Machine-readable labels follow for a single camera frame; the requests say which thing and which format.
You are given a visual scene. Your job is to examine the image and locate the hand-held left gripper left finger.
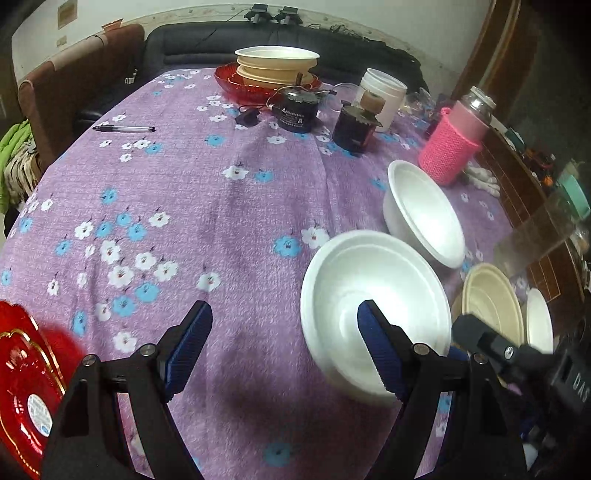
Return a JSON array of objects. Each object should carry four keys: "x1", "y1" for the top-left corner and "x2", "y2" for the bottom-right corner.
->
[{"x1": 41, "y1": 300, "x2": 214, "y2": 480}]

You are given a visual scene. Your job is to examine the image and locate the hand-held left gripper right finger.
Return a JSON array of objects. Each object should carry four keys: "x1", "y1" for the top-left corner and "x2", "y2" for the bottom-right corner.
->
[{"x1": 357, "y1": 299, "x2": 529, "y2": 480}]

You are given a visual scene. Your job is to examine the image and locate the beige bowl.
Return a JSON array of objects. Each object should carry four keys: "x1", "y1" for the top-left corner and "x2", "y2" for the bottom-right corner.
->
[
  {"x1": 237, "y1": 65, "x2": 318, "y2": 89},
  {"x1": 455, "y1": 263, "x2": 525, "y2": 352}
]

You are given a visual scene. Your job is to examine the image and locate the large white foam bowl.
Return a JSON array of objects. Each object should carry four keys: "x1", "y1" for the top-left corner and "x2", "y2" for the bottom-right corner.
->
[{"x1": 300, "y1": 231, "x2": 452, "y2": 407}]

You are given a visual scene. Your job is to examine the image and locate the medium white foam bowl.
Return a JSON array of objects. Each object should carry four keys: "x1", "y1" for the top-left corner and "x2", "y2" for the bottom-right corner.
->
[{"x1": 382, "y1": 160, "x2": 466, "y2": 269}]

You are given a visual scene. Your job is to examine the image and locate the red plate with gold rim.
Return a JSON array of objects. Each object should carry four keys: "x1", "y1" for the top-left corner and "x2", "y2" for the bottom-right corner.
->
[{"x1": 0, "y1": 301, "x2": 86, "y2": 480}]

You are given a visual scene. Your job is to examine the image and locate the small white foam bowl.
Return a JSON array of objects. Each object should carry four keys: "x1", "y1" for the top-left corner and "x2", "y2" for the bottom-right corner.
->
[{"x1": 525, "y1": 288, "x2": 554, "y2": 355}]

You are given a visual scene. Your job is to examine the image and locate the clear bottle with teal lid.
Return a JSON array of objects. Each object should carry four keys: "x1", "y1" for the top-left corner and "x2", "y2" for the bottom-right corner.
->
[{"x1": 494, "y1": 178, "x2": 591, "y2": 278}]

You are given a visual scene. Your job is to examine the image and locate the purple floral tablecloth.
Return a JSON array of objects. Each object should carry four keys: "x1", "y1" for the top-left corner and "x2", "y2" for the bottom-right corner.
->
[{"x1": 0, "y1": 67, "x2": 555, "y2": 480}]

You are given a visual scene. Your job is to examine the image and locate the white work gloves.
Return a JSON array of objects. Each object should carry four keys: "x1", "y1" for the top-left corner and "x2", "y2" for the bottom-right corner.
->
[{"x1": 464, "y1": 166, "x2": 502, "y2": 195}]

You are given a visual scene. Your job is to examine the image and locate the wooden cabinet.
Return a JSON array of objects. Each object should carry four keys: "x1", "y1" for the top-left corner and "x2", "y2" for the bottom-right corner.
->
[{"x1": 475, "y1": 124, "x2": 591, "y2": 305}]

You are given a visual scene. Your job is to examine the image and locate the bottle in pink knitted sleeve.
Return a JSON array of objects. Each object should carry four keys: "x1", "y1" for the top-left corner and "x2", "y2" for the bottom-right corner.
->
[{"x1": 418, "y1": 85, "x2": 497, "y2": 186}]

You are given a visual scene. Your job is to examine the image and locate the dark jar with cork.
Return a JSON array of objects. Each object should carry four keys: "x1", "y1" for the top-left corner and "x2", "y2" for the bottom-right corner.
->
[{"x1": 332, "y1": 92, "x2": 384, "y2": 154}]

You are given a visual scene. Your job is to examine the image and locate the black pen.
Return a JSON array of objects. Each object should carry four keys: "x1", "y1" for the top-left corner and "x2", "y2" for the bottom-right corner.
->
[{"x1": 91, "y1": 124, "x2": 156, "y2": 133}]

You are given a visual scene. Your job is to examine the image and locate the patterned cloth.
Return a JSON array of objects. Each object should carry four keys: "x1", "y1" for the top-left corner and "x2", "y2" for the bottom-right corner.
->
[{"x1": 0, "y1": 150, "x2": 43, "y2": 206}]

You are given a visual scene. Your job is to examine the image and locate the black round jar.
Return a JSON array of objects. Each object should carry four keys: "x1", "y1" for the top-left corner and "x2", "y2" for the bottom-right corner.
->
[{"x1": 269, "y1": 76, "x2": 331, "y2": 134}]

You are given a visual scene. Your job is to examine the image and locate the white plastic jar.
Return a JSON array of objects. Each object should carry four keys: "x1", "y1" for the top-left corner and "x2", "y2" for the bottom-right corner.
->
[{"x1": 356, "y1": 68, "x2": 408, "y2": 134}]

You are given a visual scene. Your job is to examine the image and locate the dark red glass plate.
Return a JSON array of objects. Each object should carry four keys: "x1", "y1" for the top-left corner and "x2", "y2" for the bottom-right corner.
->
[{"x1": 213, "y1": 64, "x2": 322, "y2": 106}]

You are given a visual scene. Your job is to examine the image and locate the green jacket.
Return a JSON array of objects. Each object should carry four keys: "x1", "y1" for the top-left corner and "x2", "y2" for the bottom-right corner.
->
[{"x1": 0, "y1": 121, "x2": 31, "y2": 213}]

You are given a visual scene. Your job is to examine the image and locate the brown chair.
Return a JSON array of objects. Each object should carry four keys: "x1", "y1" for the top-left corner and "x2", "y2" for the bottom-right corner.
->
[{"x1": 18, "y1": 23, "x2": 146, "y2": 169}]

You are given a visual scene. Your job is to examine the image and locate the wooden door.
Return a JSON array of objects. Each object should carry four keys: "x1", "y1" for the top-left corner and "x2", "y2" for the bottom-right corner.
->
[{"x1": 450, "y1": 0, "x2": 541, "y2": 107}]

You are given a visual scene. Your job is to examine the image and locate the black leather sofa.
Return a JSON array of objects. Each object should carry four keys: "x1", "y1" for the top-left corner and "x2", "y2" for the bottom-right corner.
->
[{"x1": 144, "y1": 21, "x2": 430, "y2": 93}]

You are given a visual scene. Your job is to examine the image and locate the cream bowl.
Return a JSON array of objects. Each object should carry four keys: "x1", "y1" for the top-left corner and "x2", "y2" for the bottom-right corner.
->
[{"x1": 235, "y1": 46, "x2": 320, "y2": 72}]

